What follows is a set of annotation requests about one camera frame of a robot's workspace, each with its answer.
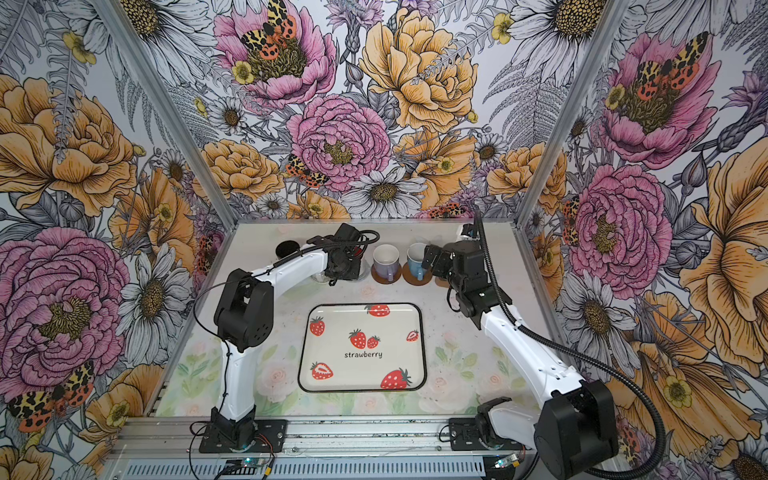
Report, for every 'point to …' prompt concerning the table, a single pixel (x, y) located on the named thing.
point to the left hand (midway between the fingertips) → (347, 279)
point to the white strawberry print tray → (362, 347)
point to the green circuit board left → (250, 462)
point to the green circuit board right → (511, 461)
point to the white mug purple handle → (386, 260)
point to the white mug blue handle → (415, 255)
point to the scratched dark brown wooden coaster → (386, 281)
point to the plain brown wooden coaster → (413, 280)
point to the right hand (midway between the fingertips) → (439, 260)
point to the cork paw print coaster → (442, 282)
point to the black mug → (286, 247)
